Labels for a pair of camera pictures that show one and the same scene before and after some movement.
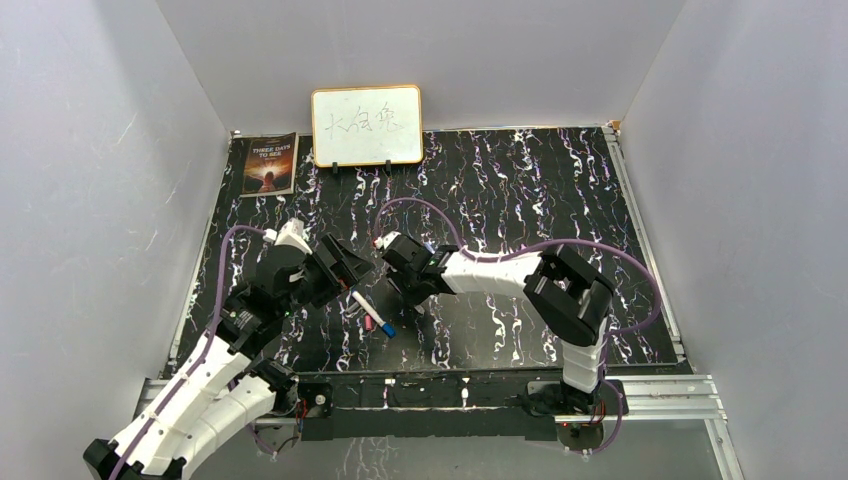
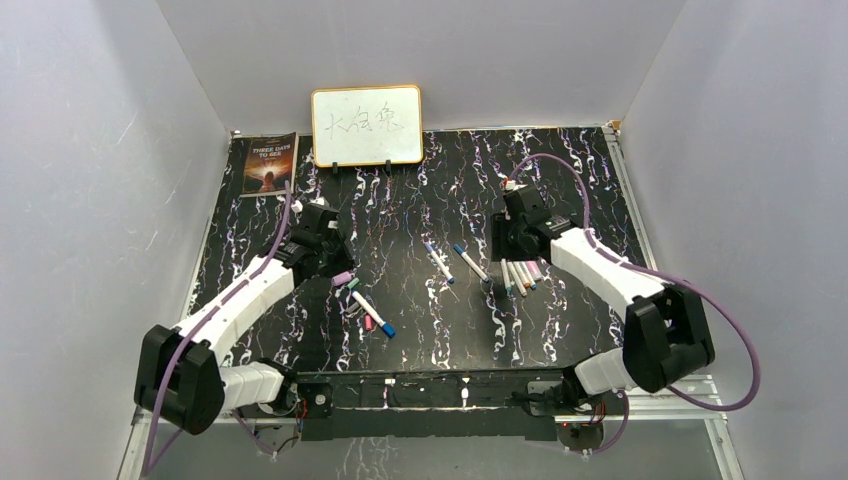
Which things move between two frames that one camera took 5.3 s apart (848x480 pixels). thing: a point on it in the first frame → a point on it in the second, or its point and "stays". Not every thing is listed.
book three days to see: x=269 y=165 stays
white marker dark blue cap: x=387 y=328 stays
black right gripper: x=412 y=299 → x=501 y=223
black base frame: x=336 y=405 stays
